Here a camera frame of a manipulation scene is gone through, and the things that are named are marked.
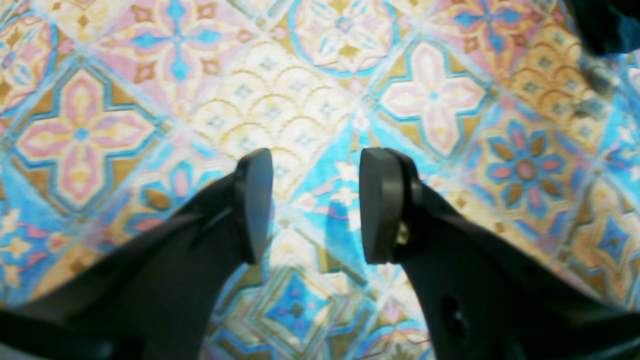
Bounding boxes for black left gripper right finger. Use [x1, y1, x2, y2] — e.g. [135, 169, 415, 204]
[359, 147, 640, 360]

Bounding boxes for colourful patterned tablecloth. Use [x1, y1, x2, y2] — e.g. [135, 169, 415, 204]
[0, 0, 639, 360]

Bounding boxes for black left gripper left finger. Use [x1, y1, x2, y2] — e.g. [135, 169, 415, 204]
[1, 148, 274, 360]

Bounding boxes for dark blue t-shirt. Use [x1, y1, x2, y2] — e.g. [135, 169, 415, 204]
[565, 0, 640, 56]

